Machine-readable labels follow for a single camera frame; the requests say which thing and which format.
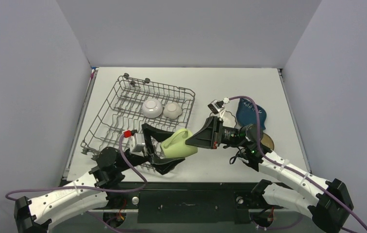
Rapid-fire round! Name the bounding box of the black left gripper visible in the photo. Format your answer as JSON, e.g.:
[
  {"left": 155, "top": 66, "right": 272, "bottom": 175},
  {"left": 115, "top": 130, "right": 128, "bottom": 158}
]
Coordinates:
[{"left": 117, "top": 125, "right": 185, "bottom": 174}]

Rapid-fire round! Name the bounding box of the green mug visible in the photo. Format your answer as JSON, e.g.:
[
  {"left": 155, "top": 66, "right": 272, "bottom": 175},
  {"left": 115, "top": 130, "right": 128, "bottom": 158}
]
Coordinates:
[{"left": 160, "top": 128, "right": 198, "bottom": 158}]

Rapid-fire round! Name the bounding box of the small white lobed bowl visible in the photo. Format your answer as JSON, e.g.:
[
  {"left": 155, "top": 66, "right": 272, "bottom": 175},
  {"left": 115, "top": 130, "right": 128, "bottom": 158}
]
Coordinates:
[{"left": 163, "top": 102, "right": 183, "bottom": 119}]

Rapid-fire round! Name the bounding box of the plain white bowl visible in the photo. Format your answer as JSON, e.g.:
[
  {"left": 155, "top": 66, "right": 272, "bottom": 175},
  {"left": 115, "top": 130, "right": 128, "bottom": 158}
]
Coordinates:
[{"left": 141, "top": 98, "right": 163, "bottom": 118}]

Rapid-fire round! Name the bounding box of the tan brown bowl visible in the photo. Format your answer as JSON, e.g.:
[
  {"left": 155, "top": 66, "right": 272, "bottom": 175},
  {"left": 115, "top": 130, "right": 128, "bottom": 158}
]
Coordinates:
[{"left": 261, "top": 133, "right": 275, "bottom": 150}]

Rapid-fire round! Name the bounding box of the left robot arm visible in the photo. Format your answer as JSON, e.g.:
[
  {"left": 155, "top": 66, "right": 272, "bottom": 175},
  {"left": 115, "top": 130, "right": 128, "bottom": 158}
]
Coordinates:
[{"left": 14, "top": 123, "right": 184, "bottom": 233}]

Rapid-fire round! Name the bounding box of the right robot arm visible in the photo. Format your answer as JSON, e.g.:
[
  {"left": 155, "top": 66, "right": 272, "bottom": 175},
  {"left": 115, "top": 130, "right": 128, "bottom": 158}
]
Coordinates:
[{"left": 185, "top": 116, "right": 354, "bottom": 233}]

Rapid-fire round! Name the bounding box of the blue leaf-shaped dish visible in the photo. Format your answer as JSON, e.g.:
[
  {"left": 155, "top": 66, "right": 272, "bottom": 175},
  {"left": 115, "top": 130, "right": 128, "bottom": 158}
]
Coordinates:
[{"left": 235, "top": 98, "right": 267, "bottom": 130}]

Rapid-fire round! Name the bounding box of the white scalloped bowl black rim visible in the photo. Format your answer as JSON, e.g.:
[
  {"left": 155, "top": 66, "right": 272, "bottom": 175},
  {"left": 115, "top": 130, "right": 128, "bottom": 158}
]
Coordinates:
[{"left": 218, "top": 111, "right": 237, "bottom": 128}]

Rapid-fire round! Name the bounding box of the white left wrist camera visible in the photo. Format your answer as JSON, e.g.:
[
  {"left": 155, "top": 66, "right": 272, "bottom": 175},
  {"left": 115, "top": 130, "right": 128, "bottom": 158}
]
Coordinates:
[{"left": 123, "top": 129, "right": 145, "bottom": 154}]

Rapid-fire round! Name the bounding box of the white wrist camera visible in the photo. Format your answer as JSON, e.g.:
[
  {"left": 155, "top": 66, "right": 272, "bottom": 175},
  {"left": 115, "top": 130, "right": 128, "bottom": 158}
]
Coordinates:
[
  {"left": 123, "top": 129, "right": 145, "bottom": 154},
  {"left": 207, "top": 98, "right": 230, "bottom": 114}
]

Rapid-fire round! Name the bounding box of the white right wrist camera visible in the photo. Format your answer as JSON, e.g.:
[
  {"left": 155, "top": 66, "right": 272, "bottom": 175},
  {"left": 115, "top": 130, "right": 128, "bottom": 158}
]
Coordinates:
[{"left": 207, "top": 98, "right": 230, "bottom": 114}]

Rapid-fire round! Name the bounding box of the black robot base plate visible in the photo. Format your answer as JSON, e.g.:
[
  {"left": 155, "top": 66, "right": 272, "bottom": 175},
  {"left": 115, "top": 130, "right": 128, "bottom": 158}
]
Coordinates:
[{"left": 93, "top": 182, "right": 271, "bottom": 224}]

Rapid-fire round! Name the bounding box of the grey wire dish rack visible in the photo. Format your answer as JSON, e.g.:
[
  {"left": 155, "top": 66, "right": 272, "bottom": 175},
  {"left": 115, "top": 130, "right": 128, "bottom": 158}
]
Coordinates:
[{"left": 81, "top": 73, "right": 195, "bottom": 171}]

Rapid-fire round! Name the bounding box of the aluminium table edge rail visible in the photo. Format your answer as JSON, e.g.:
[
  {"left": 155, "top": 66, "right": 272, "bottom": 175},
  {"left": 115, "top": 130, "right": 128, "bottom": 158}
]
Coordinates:
[{"left": 277, "top": 68, "right": 293, "bottom": 114}]

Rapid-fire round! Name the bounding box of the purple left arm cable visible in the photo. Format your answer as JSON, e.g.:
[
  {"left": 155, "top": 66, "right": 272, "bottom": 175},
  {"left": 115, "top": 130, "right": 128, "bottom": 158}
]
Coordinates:
[{"left": 5, "top": 130, "right": 148, "bottom": 233}]

